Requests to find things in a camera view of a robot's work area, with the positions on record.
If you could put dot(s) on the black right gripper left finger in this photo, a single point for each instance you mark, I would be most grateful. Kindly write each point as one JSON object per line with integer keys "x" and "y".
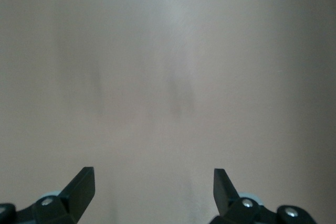
{"x": 76, "y": 195}

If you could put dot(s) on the brown table cover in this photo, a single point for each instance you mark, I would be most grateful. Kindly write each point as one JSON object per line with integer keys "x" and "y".
{"x": 168, "y": 51}

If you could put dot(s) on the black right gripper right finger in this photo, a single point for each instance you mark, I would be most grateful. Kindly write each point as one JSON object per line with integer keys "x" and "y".
{"x": 225, "y": 197}

